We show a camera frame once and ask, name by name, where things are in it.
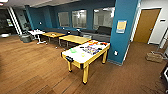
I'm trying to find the grey round bin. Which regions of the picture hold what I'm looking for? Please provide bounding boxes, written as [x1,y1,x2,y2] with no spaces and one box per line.
[19,32,33,44]

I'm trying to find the yellow framed wall sign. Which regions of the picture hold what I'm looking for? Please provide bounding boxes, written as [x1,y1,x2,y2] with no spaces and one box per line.
[115,19,129,35]

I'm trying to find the red flat item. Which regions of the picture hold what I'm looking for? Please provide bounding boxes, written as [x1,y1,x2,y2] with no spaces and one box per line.
[99,41,109,46]

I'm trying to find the wicker crate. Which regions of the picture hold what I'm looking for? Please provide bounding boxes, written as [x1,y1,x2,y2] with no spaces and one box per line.
[145,49,165,64]

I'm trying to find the low white wall socket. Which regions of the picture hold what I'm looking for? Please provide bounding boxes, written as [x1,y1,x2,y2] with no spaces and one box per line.
[113,50,119,56]

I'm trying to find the small interior window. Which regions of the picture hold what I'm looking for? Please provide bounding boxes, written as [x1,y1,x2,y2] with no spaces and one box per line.
[56,11,71,28]

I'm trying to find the small white table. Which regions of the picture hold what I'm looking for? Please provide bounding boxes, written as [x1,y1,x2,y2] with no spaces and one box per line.
[27,29,46,45]

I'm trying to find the medium interior window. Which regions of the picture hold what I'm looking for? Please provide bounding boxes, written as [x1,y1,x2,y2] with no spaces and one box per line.
[71,8,88,29]

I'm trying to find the yellow wooden table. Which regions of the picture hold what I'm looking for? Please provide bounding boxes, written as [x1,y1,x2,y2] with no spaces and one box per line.
[41,31,67,43]
[58,34,92,50]

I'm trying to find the yellow air hockey table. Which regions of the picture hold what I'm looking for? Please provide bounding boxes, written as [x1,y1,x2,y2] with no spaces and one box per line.
[60,38,111,85]

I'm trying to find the brown wooden door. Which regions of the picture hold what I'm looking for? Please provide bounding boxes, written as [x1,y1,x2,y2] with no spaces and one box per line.
[133,7,162,45]

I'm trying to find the large interior window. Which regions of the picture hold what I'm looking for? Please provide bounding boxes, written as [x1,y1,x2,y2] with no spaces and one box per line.
[92,6,116,31]

